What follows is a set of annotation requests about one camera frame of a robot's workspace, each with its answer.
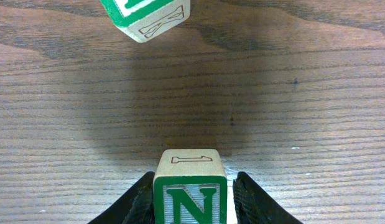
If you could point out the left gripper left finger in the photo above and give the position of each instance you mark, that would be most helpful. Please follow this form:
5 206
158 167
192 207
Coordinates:
135 206

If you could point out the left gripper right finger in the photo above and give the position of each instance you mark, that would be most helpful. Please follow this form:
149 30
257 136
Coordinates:
253 205

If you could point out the green N block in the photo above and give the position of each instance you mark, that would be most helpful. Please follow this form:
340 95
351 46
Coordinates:
190 186

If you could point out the green B block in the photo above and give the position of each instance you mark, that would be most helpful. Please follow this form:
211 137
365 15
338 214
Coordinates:
142 20

